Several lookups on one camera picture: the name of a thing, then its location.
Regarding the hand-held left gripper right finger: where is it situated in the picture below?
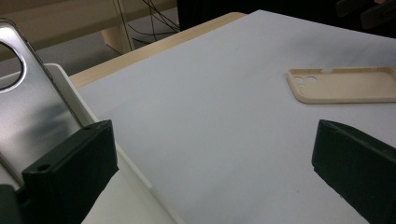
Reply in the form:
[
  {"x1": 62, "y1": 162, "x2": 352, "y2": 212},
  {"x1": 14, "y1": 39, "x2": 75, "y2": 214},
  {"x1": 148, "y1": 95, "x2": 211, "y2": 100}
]
[{"x1": 311, "y1": 119, "x2": 396, "y2": 224}]

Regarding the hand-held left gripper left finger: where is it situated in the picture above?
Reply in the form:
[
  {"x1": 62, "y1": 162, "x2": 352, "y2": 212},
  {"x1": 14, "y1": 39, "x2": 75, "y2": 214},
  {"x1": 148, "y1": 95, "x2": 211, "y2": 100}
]
[{"x1": 21, "y1": 119, "x2": 120, "y2": 224}]

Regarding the white rectangular storage box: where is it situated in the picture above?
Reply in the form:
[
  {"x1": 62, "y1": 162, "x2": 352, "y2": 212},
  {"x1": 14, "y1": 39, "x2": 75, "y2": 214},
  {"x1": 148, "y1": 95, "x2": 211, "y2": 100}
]
[{"x1": 0, "y1": 63, "x2": 188, "y2": 224}]

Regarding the grey phone case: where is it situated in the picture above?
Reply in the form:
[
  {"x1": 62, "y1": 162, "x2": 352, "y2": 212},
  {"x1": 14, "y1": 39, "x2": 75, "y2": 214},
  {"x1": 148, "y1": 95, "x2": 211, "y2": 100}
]
[{"x1": 0, "y1": 18, "x2": 85, "y2": 188}]

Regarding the beige phone case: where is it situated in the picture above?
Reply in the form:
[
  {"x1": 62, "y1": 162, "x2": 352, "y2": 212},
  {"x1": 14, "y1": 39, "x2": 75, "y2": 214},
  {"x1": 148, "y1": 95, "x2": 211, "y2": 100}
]
[{"x1": 286, "y1": 65, "x2": 396, "y2": 105}]

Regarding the dark curtain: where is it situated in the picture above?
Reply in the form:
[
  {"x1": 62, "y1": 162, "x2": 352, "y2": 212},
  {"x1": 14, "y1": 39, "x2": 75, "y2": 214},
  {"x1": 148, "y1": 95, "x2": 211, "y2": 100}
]
[{"x1": 177, "y1": 0, "x2": 396, "y2": 39}]

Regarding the white table sheet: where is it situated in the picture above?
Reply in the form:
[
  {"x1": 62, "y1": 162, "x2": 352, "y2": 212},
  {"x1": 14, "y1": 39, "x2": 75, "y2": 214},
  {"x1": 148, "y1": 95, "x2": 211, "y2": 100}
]
[{"x1": 78, "y1": 8, "x2": 396, "y2": 224}]

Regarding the light wooden shelf unit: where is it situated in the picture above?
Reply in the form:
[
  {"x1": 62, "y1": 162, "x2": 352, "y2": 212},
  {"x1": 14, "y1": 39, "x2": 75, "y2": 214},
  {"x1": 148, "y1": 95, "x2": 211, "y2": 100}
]
[{"x1": 0, "y1": 0, "x2": 178, "y2": 62}]

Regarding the bundle of black cables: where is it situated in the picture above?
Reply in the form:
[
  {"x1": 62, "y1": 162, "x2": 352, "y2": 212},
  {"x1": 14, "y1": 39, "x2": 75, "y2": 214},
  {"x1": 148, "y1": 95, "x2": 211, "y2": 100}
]
[{"x1": 124, "y1": 0, "x2": 181, "y2": 45}]

